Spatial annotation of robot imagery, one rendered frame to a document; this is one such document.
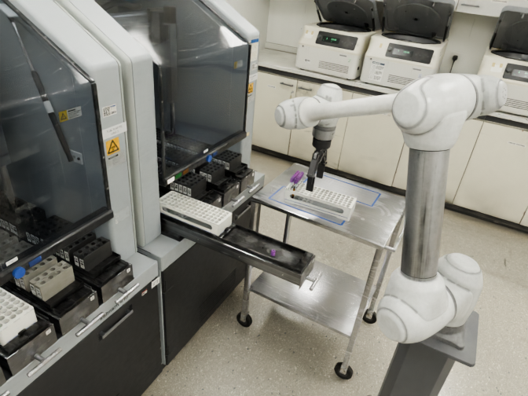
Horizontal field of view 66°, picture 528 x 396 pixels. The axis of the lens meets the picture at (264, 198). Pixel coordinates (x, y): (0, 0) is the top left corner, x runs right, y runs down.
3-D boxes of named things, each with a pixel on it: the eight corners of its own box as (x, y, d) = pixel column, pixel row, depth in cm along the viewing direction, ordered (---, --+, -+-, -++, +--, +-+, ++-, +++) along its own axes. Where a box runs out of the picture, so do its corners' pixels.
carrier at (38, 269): (56, 269, 129) (53, 254, 126) (60, 272, 128) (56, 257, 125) (22, 291, 120) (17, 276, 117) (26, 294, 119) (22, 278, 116)
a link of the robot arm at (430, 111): (454, 334, 124) (409, 366, 113) (409, 309, 137) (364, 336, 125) (489, 71, 99) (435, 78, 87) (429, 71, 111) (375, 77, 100)
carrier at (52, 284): (71, 277, 126) (67, 262, 123) (75, 280, 126) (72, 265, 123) (38, 300, 117) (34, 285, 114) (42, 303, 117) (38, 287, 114)
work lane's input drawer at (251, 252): (147, 226, 167) (145, 208, 163) (168, 211, 178) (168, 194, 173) (309, 295, 141) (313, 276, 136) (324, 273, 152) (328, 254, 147)
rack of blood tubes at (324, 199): (282, 200, 178) (284, 188, 175) (291, 191, 186) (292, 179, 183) (348, 221, 169) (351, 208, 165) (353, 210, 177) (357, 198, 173)
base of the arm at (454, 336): (467, 308, 148) (473, 297, 145) (463, 351, 131) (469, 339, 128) (417, 288, 155) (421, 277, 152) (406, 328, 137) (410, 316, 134)
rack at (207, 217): (155, 213, 164) (155, 200, 161) (172, 203, 172) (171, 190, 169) (218, 238, 153) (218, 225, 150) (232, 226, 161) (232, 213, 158)
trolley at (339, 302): (235, 324, 221) (244, 194, 180) (274, 276, 257) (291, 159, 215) (350, 385, 196) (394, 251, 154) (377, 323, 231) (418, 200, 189)
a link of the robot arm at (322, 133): (339, 122, 162) (336, 137, 165) (317, 118, 165) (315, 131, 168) (332, 130, 155) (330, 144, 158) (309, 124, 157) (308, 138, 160)
